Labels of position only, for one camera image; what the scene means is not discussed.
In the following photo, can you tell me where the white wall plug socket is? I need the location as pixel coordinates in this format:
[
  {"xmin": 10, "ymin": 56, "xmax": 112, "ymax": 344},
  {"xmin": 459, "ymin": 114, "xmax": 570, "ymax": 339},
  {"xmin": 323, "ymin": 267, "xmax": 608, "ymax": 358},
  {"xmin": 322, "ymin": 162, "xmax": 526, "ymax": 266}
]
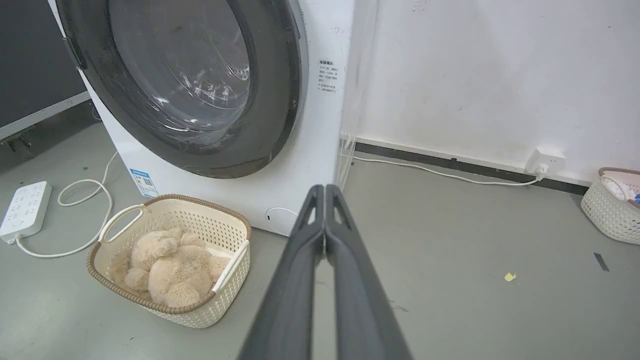
[{"xmin": 524, "ymin": 147, "xmax": 567, "ymax": 176}]

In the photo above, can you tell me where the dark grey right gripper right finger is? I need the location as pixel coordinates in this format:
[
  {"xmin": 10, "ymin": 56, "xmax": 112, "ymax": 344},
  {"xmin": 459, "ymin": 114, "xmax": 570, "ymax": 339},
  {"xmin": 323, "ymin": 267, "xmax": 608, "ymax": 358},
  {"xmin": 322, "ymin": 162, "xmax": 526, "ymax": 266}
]
[{"xmin": 324, "ymin": 184, "xmax": 414, "ymax": 360}]

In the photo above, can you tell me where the white power strip cable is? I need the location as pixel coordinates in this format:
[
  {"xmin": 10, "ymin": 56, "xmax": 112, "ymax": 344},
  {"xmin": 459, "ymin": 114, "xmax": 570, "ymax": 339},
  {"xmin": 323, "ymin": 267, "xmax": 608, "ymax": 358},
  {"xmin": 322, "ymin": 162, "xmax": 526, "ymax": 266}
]
[{"xmin": 16, "ymin": 151, "xmax": 121, "ymax": 259}]

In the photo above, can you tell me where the dark panel with white frame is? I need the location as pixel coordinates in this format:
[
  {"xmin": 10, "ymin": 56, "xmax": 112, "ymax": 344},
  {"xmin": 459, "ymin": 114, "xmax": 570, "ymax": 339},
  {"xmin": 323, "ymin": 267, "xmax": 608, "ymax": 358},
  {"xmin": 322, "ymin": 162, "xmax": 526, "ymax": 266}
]
[{"xmin": 0, "ymin": 0, "xmax": 92, "ymax": 142}]

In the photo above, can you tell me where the white power strip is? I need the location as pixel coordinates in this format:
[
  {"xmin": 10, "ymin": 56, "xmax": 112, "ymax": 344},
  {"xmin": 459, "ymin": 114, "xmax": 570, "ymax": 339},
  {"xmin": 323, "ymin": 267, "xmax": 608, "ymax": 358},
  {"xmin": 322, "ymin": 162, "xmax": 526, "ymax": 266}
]
[{"xmin": 0, "ymin": 181, "xmax": 53, "ymax": 245}]

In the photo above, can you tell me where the dark round washing machine door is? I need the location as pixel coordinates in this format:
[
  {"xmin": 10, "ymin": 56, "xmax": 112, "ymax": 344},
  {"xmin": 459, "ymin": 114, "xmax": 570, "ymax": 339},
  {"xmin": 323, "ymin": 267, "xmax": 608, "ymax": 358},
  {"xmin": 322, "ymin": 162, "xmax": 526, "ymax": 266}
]
[{"xmin": 55, "ymin": 0, "xmax": 310, "ymax": 180}]

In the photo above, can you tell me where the cream perforated laundry basket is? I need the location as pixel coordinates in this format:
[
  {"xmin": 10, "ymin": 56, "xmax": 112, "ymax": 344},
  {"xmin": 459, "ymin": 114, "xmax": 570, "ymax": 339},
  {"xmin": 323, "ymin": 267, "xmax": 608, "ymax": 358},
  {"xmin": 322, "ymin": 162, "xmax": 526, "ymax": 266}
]
[{"xmin": 86, "ymin": 194, "xmax": 252, "ymax": 329}]

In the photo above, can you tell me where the white front-load washing machine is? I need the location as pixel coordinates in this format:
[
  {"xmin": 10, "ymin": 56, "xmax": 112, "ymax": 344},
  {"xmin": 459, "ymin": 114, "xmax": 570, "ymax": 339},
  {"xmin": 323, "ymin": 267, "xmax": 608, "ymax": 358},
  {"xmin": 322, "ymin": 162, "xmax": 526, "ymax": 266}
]
[{"xmin": 48, "ymin": 0, "xmax": 380, "ymax": 237}]

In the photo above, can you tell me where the beige plush teddy bear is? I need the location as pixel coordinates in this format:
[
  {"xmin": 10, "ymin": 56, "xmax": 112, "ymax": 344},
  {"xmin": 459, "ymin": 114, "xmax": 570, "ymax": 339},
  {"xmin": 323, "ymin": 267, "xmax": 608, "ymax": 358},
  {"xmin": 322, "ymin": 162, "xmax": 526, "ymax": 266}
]
[{"xmin": 123, "ymin": 227, "xmax": 231, "ymax": 308}]

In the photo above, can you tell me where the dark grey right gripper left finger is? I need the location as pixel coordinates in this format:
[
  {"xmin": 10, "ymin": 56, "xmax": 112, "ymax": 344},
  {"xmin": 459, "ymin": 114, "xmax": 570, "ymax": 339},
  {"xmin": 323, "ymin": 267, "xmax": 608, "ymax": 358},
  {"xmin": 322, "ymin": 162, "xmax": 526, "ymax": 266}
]
[{"xmin": 238, "ymin": 184, "xmax": 327, "ymax": 360}]

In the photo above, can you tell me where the white cable along wall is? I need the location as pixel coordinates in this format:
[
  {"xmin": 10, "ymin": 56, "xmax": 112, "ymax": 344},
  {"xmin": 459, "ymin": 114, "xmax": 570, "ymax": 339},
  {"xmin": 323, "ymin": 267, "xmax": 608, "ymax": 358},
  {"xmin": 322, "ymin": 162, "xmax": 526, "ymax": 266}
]
[{"xmin": 350, "ymin": 156, "xmax": 546, "ymax": 187}]

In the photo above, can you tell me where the white perforated basket with items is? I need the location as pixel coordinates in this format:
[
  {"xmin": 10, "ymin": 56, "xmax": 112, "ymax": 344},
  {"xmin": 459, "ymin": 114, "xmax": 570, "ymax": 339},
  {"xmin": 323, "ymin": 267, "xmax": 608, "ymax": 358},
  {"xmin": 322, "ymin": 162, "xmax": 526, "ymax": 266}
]
[{"xmin": 580, "ymin": 167, "xmax": 640, "ymax": 246}]

